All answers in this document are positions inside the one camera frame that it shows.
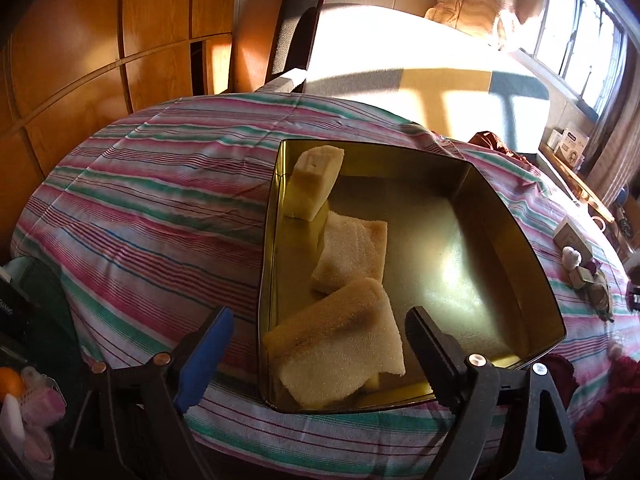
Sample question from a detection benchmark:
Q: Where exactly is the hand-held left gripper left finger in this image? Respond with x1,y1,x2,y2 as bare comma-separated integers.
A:
55,306,236,480

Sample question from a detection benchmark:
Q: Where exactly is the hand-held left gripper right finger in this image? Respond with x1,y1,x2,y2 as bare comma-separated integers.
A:
404,306,586,480

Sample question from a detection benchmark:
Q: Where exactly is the gold metal tin box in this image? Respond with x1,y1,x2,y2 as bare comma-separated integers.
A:
257,138,567,415

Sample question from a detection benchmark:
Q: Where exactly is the beige plush toy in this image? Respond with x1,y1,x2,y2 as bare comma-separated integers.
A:
591,272,615,318

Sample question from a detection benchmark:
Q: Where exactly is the large folded yellow sponge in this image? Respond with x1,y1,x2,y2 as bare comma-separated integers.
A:
262,277,407,408

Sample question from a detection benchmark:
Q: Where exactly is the flat pale sponge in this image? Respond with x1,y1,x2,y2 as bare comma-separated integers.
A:
311,211,389,295

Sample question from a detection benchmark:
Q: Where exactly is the pink green striped cloth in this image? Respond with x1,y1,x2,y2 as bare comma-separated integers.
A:
10,92,640,476

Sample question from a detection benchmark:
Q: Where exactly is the dark green bag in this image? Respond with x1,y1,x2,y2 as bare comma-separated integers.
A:
0,257,103,376

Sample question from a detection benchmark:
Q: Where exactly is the pink white cloth bundle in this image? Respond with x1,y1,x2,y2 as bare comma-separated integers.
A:
0,365,67,467

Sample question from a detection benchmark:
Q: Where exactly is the grey cardboard box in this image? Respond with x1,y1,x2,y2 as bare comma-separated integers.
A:
552,216,593,256

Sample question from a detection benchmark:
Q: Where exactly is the red cloth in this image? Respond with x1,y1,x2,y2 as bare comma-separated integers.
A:
542,355,640,471

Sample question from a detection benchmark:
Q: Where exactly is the orange fruit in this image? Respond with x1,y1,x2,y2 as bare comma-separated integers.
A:
0,367,26,400

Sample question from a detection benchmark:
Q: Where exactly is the small yellow sponge block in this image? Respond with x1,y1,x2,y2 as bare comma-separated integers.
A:
284,145,345,222

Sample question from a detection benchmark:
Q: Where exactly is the brown-red cloth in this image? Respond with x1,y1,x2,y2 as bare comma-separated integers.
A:
467,130,526,161

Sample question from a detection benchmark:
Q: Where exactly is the wooden shelf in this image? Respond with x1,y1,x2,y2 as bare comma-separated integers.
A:
537,142,616,223

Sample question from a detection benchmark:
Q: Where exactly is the white printed box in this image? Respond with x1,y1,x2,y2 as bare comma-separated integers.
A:
555,125,591,171

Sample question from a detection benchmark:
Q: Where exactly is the patterned curtain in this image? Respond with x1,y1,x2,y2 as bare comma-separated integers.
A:
585,35,640,211

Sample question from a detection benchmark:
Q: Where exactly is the black mesh chair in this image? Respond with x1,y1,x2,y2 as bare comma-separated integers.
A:
255,0,327,95

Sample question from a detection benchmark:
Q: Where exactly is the barred window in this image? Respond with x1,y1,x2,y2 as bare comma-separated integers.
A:
520,0,631,111

